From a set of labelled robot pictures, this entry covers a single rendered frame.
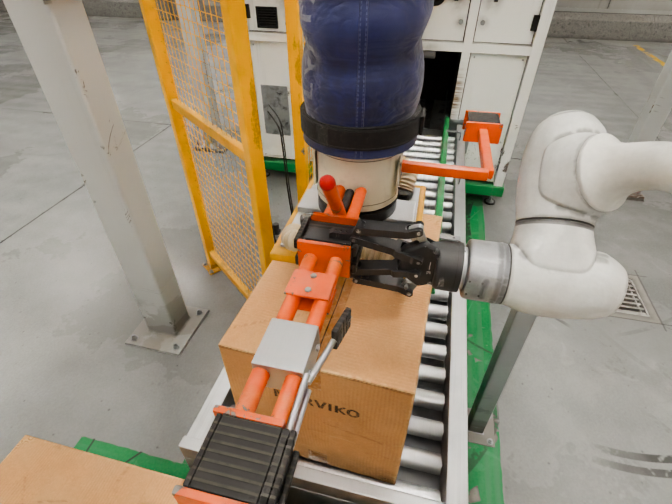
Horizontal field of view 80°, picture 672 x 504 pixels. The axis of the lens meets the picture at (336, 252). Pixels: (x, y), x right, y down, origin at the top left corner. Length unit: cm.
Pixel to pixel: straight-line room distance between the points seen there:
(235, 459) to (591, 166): 52
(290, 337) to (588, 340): 205
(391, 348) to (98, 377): 163
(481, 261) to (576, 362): 173
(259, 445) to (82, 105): 136
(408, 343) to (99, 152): 125
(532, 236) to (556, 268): 5
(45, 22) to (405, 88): 114
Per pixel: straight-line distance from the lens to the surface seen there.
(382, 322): 88
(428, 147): 262
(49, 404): 223
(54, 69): 161
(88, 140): 166
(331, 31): 67
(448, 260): 59
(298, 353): 47
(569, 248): 61
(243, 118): 134
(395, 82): 69
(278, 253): 81
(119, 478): 126
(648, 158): 58
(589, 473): 198
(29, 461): 140
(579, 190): 60
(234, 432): 43
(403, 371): 81
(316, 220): 67
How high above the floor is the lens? 161
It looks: 39 degrees down
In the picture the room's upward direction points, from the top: straight up
